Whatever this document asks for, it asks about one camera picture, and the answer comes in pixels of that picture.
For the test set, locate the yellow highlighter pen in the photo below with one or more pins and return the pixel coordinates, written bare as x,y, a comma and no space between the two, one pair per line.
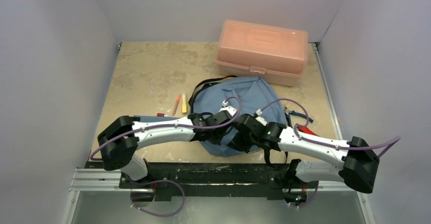
184,103

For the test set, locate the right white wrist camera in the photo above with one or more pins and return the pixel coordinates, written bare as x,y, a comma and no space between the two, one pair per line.
259,118

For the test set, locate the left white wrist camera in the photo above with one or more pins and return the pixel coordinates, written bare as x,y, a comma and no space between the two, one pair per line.
226,107

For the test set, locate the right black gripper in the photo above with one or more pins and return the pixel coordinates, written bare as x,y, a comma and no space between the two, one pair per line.
242,132

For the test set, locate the orange marker pen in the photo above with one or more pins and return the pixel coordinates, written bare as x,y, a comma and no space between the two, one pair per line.
177,101

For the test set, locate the blue student backpack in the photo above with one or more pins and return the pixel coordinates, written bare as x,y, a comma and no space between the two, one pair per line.
253,92

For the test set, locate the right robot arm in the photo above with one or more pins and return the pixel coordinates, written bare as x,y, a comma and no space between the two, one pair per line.
352,162

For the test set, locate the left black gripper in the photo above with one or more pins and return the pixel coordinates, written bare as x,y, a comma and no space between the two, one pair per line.
217,140

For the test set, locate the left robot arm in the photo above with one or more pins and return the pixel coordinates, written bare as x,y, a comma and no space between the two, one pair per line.
121,139

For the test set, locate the blue handled pliers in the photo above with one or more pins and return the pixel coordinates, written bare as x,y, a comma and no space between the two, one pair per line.
288,113

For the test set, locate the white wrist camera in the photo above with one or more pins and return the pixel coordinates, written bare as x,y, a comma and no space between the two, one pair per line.
226,107
259,118

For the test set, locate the red utility knife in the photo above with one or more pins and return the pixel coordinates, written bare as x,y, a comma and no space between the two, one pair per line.
306,130

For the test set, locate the pink plastic storage box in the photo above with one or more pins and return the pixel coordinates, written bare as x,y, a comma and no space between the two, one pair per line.
278,55

